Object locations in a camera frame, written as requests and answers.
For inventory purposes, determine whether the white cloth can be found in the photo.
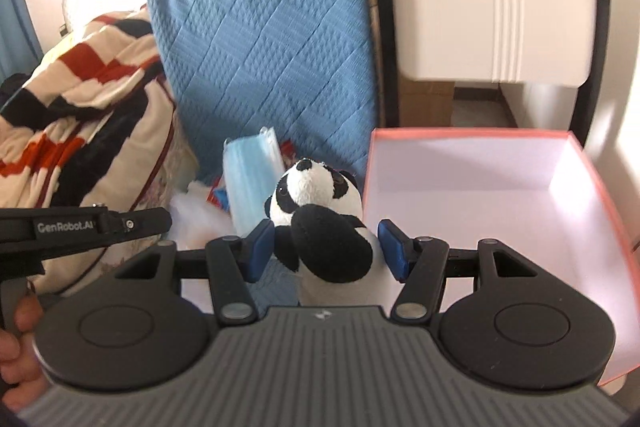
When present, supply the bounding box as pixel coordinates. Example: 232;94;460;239
170;179;236;253

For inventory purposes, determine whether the panda plush toy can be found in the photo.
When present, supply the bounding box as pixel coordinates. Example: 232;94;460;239
264;158;396;308

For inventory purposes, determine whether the blue curtain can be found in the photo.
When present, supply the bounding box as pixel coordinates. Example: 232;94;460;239
0;0;43;82

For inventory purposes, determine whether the blue quilted bed cover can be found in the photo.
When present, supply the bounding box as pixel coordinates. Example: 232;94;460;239
136;0;379;308

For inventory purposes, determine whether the person's left hand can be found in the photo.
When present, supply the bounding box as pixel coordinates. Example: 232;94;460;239
0;296;49;413

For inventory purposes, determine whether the black bed frame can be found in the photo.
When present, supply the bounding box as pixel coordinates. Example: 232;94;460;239
356;0;401;130

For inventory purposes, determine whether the pink box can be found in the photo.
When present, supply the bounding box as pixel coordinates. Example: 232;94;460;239
361;128;636;388

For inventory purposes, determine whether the blue face mask pack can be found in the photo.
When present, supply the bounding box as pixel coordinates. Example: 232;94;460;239
222;127;286;235

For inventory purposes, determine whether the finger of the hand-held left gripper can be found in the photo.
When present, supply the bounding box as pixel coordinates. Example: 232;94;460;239
107;208;173;242

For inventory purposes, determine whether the cardboard box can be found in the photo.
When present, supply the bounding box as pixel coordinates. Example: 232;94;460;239
400;74;455;128

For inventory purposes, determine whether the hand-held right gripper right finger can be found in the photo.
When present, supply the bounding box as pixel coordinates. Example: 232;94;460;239
377;219;540;324

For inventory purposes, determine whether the floral patterned quilt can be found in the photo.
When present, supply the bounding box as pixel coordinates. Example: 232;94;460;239
135;112;201;218

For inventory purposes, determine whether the striped blanket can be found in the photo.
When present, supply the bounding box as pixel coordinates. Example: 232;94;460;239
0;4;176;228

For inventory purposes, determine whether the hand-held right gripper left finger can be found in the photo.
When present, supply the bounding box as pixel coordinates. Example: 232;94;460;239
114;219;276;325

